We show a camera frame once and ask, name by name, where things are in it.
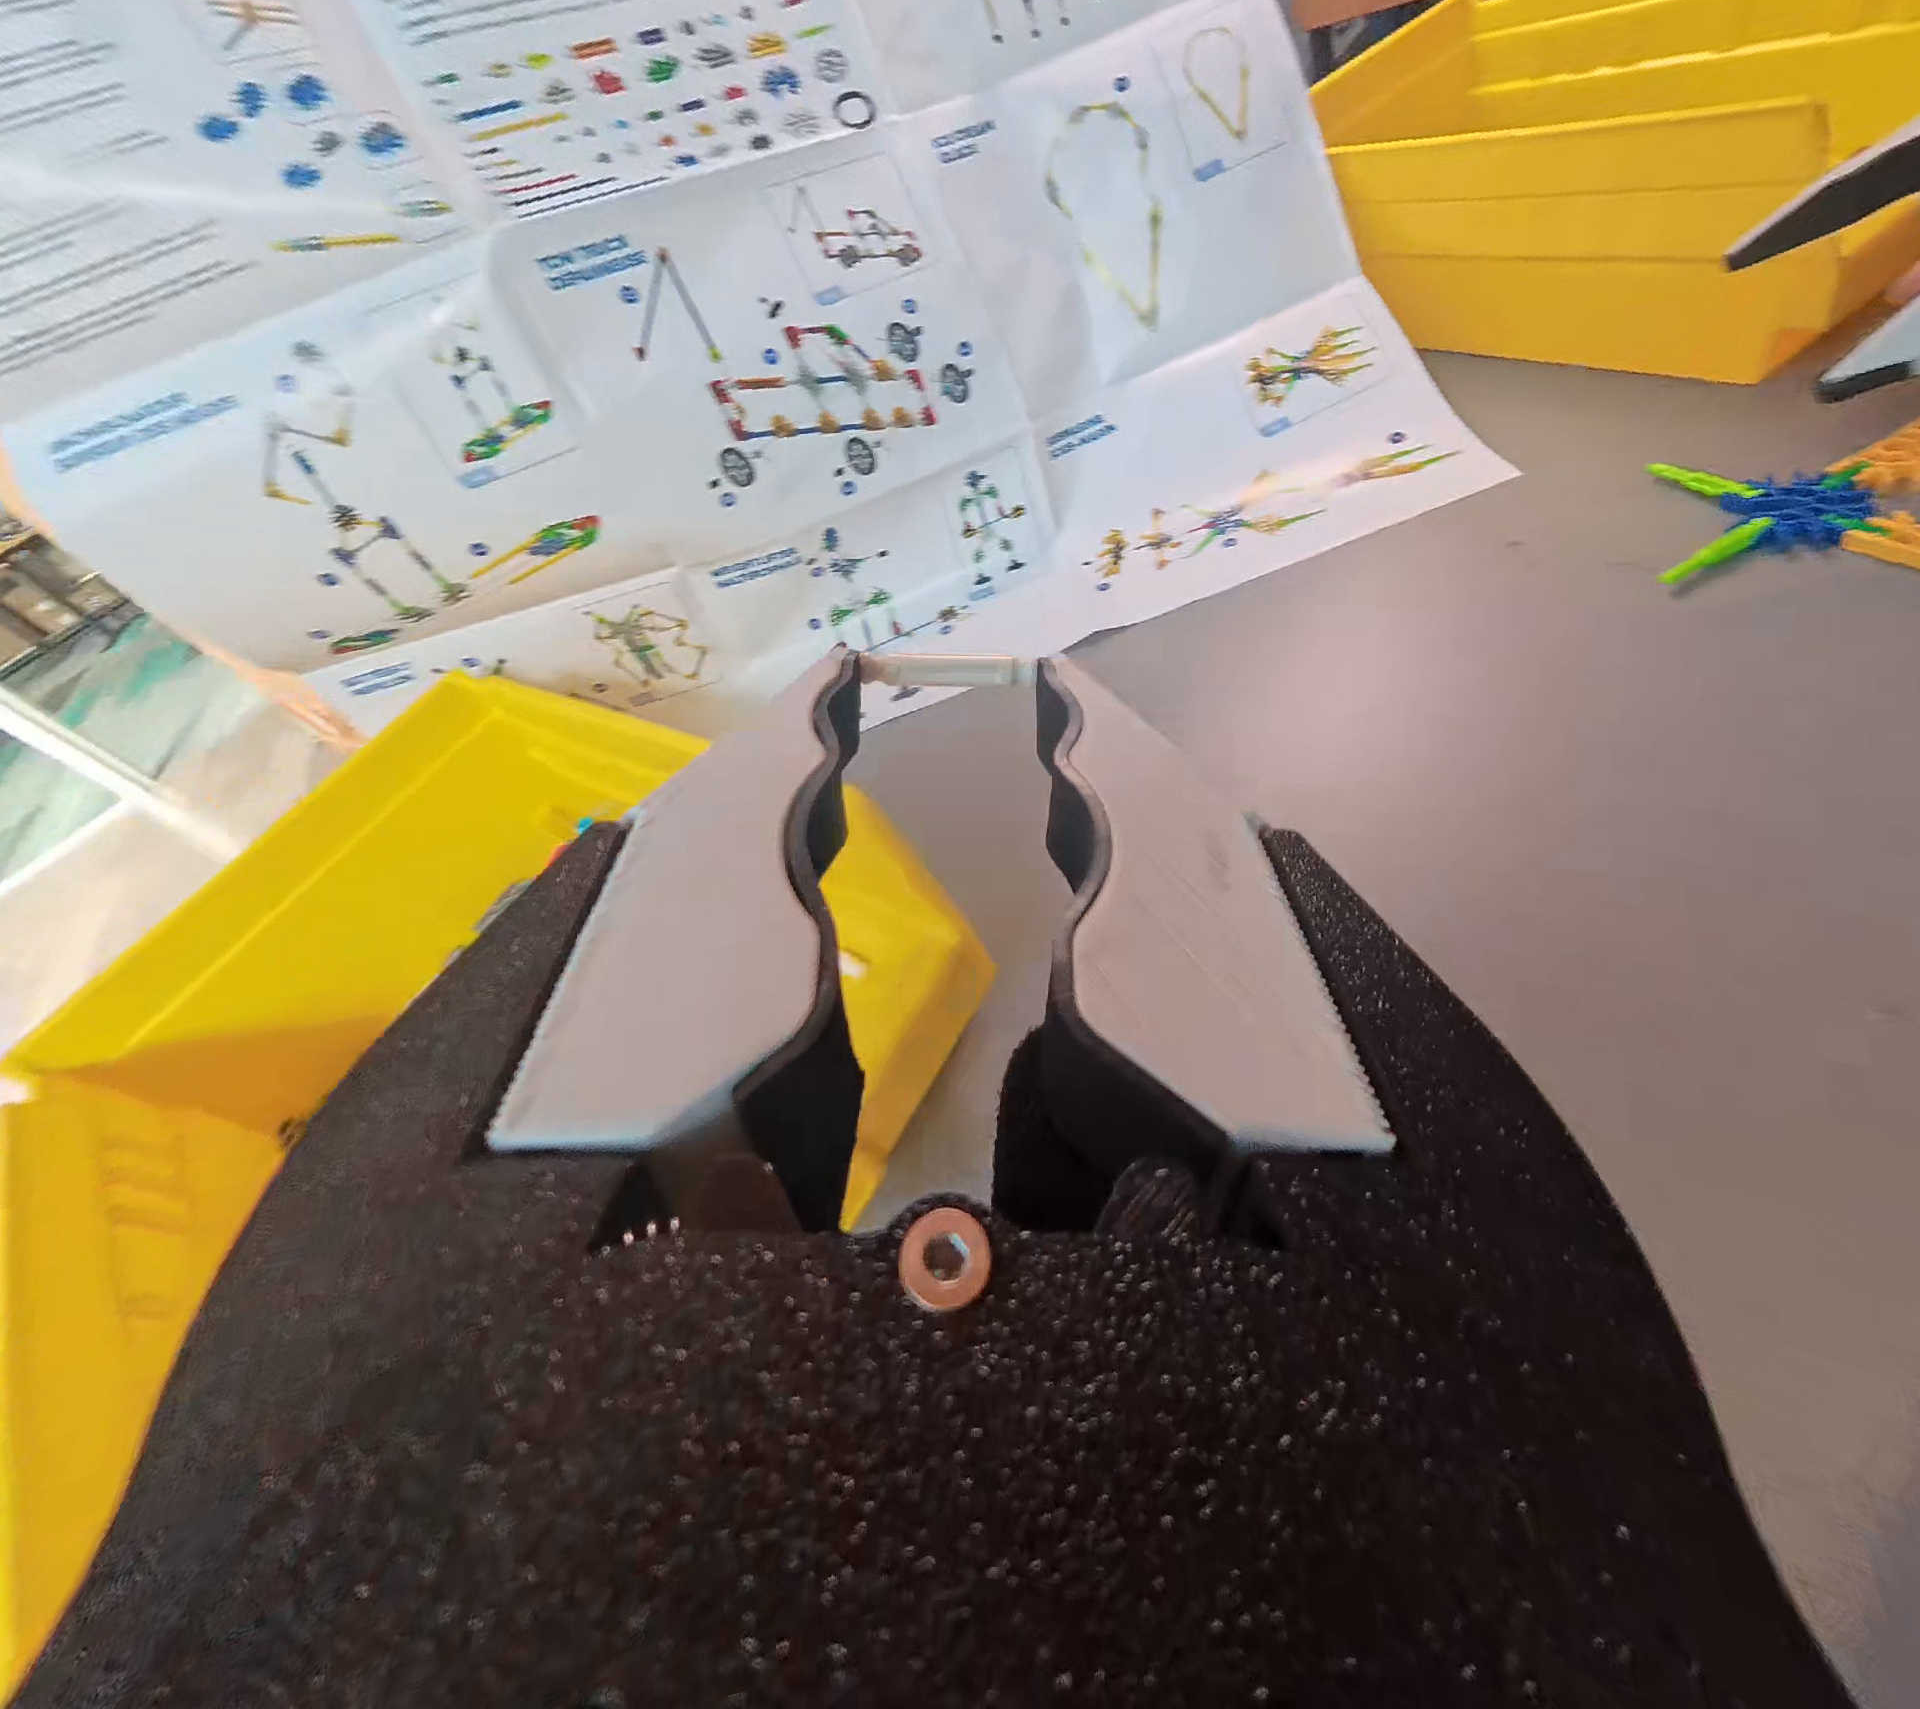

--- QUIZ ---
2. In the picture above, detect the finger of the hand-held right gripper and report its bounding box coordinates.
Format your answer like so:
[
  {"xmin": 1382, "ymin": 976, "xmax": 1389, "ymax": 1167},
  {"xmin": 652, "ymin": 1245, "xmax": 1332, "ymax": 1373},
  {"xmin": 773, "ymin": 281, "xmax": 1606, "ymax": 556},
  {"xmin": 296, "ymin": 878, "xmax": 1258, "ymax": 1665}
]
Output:
[
  {"xmin": 1723, "ymin": 118, "xmax": 1920, "ymax": 273},
  {"xmin": 1814, "ymin": 296, "xmax": 1920, "ymax": 407}
]

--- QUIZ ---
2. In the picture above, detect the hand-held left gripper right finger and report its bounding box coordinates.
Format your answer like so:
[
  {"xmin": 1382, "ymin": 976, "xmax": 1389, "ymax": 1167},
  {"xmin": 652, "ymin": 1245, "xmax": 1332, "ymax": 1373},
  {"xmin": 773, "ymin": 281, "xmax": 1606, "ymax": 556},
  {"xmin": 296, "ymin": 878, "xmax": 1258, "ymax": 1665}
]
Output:
[{"xmin": 991, "ymin": 652, "xmax": 1398, "ymax": 1238}]

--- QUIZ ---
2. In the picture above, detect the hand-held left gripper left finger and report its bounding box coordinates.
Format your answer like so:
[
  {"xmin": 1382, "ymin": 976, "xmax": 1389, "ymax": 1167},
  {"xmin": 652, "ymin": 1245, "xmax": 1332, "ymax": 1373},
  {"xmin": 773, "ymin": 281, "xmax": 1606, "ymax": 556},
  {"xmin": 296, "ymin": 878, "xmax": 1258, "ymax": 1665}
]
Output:
[{"xmin": 487, "ymin": 644, "xmax": 871, "ymax": 1235}]

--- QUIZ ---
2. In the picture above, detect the yellow plastic bin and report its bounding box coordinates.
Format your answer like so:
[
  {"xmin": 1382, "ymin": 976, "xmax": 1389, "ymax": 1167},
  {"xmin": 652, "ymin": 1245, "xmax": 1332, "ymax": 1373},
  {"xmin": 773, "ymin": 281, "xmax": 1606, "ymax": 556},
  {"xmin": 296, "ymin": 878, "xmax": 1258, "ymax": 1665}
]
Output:
[
  {"xmin": 0, "ymin": 671, "xmax": 1002, "ymax": 1235},
  {"xmin": 1309, "ymin": 0, "xmax": 1920, "ymax": 388},
  {"xmin": 0, "ymin": 1071, "xmax": 290, "ymax": 1673}
]

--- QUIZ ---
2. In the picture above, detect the white rod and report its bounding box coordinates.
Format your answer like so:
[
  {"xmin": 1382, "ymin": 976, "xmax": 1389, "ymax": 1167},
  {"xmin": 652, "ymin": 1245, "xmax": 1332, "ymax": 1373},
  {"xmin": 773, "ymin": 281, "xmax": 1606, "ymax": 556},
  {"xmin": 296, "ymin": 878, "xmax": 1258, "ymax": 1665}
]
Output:
[{"xmin": 855, "ymin": 651, "xmax": 1048, "ymax": 701}]

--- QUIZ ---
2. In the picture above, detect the grey desk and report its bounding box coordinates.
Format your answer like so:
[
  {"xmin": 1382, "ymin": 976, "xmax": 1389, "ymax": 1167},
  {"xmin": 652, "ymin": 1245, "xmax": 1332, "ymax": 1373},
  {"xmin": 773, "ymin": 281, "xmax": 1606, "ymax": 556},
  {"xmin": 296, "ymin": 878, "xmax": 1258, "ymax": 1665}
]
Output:
[{"xmin": 832, "ymin": 298, "xmax": 1920, "ymax": 1709}]

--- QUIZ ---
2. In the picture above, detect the printed instruction sheet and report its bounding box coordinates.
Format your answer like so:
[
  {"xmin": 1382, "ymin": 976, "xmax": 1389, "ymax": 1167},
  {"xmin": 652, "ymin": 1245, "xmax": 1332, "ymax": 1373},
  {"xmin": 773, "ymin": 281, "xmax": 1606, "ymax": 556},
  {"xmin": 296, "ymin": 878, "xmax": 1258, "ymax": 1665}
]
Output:
[{"xmin": 0, "ymin": 0, "xmax": 1526, "ymax": 751}]

